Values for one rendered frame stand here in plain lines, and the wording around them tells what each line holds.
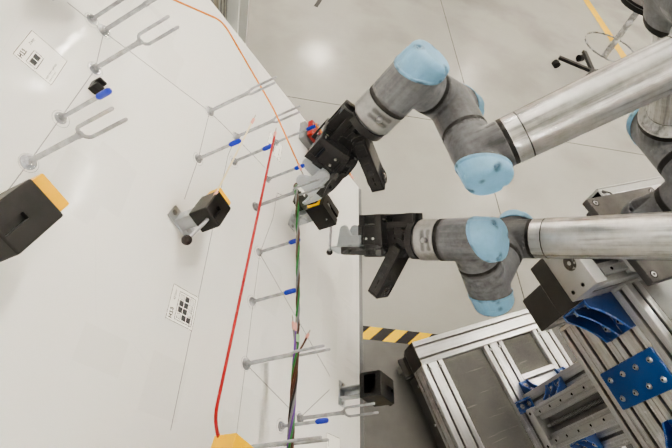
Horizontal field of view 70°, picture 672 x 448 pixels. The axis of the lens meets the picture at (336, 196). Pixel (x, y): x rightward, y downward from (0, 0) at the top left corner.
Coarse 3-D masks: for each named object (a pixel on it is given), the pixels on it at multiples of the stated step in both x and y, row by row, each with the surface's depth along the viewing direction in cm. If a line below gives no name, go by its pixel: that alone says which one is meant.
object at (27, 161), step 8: (104, 112) 45; (88, 120) 46; (120, 120) 46; (104, 128) 47; (112, 128) 47; (72, 136) 48; (80, 136) 47; (88, 136) 48; (96, 136) 48; (56, 144) 49; (64, 144) 48; (40, 152) 50; (48, 152) 49; (24, 160) 50; (32, 160) 50; (32, 168) 51
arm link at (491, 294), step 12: (516, 252) 88; (504, 264) 85; (516, 264) 87; (468, 276) 82; (480, 276) 81; (492, 276) 81; (504, 276) 83; (468, 288) 85; (480, 288) 82; (492, 288) 82; (504, 288) 83; (480, 300) 84; (492, 300) 83; (504, 300) 84; (480, 312) 86; (492, 312) 85; (504, 312) 85
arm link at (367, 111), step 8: (368, 96) 77; (360, 104) 78; (368, 104) 77; (376, 104) 83; (360, 112) 78; (368, 112) 77; (376, 112) 76; (384, 112) 84; (360, 120) 79; (368, 120) 77; (376, 120) 76; (384, 120) 77; (392, 120) 77; (400, 120) 79; (368, 128) 79; (376, 128) 78; (384, 128) 78; (392, 128) 80
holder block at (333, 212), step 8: (320, 200) 93; (328, 200) 94; (312, 208) 92; (320, 208) 92; (328, 208) 93; (336, 208) 96; (312, 216) 94; (320, 216) 93; (328, 216) 93; (336, 216) 96; (320, 224) 94; (328, 224) 94
